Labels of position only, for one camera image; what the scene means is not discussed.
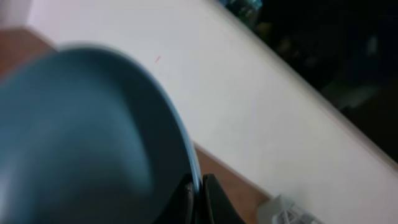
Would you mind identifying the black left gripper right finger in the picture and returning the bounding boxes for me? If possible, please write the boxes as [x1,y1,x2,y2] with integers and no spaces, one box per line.
[202,174,244,224]

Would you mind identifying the grey dishwasher rack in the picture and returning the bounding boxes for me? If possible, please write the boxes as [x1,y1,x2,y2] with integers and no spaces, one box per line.
[257,195,323,224]

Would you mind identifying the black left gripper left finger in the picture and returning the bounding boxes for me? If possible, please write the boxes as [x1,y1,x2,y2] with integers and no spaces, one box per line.
[154,175,195,224]

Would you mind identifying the blue plate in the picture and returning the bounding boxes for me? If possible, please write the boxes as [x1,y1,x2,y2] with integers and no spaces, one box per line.
[1,46,201,223]

